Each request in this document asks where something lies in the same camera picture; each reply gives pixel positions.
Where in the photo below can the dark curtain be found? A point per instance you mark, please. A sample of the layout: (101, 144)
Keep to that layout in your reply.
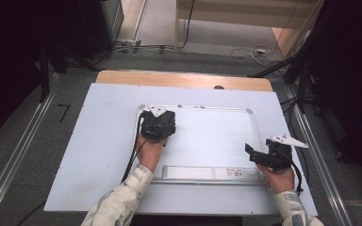
(28, 31)
(348, 78)

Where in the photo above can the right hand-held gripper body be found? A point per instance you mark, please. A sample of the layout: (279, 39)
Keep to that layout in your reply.
(276, 155)

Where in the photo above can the person's right hand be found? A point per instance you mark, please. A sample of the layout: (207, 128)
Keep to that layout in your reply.
(279, 182)

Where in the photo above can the whiteboard with aluminium frame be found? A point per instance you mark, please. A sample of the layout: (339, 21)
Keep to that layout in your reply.
(210, 138)

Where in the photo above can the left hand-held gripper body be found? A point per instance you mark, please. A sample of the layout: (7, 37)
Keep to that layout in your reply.
(154, 125)

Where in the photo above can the black stand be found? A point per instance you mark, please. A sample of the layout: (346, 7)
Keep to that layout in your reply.
(298, 72)

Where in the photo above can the person's left hand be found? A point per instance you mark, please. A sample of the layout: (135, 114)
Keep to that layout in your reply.
(151, 153)

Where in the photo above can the black stand leg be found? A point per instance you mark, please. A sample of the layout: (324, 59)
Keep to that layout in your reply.
(44, 75)

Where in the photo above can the metal floor rail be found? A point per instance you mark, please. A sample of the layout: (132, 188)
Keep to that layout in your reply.
(320, 163)
(15, 160)

